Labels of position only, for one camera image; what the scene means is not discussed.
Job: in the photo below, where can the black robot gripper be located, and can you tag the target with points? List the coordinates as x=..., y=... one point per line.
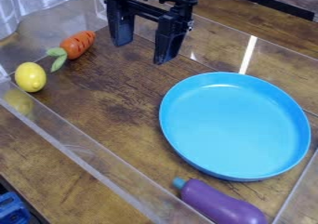
x=172, y=24

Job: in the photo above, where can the orange toy carrot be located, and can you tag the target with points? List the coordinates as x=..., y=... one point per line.
x=71, y=48

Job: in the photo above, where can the yellow toy lemon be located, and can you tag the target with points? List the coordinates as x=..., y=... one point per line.
x=29, y=77

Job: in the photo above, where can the blue round plate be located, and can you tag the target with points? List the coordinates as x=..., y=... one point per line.
x=236, y=127

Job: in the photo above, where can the purple toy eggplant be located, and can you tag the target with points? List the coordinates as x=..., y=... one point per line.
x=218, y=206

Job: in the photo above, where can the blue plastic crate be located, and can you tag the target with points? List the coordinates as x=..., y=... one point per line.
x=13, y=212

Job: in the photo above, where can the clear acrylic enclosure wall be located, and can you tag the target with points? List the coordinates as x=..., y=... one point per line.
x=81, y=149

